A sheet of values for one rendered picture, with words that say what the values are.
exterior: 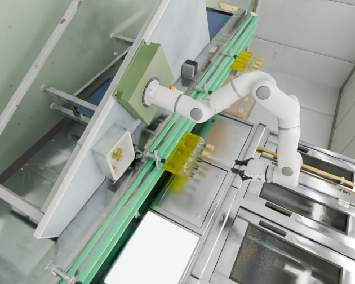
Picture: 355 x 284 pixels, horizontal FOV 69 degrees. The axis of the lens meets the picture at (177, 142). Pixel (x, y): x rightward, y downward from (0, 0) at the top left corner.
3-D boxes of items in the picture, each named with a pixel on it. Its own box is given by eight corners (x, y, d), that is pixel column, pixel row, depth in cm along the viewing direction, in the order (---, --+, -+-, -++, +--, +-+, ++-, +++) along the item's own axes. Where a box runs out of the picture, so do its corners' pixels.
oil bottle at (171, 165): (151, 164, 152) (183, 178, 145) (150, 158, 147) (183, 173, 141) (156, 156, 155) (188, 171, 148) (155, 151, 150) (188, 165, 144)
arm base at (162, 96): (138, 98, 116) (167, 111, 112) (149, 73, 116) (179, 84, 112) (150, 107, 131) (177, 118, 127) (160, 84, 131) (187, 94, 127)
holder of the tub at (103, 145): (103, 180, 135) (116, 186, 132) (90, 148, 113) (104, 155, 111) (123, 156, 144) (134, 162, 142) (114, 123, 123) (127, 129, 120)
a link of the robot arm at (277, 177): (300, 160, 105) (304, 150, 112) (273, 155, 111) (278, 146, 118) (297, 190, 111) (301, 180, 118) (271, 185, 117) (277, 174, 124)
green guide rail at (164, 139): (148, 151, 138) (160, 156, 136) (147, 150, 137) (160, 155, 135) (250, 15, 234) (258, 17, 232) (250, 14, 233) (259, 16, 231)
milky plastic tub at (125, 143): (102, 175, 130) (116, 182, 128) (91, 149, 113) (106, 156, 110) (122, 151, 140) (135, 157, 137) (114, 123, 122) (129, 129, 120)
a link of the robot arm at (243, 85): (227, 84, 101) (261, 62, 94) (233, 78, 113) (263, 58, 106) (246, 112, 103) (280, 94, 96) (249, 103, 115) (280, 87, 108)
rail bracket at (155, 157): (145, 165, 142) (164, 174, 139) (142, 147, 129) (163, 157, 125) (147, 162, 144) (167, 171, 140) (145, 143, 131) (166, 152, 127)
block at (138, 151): (134, 159, 143) (144, 164, 141) (132, 149, 135) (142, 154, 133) (137, 154, 145) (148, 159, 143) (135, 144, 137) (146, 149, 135)
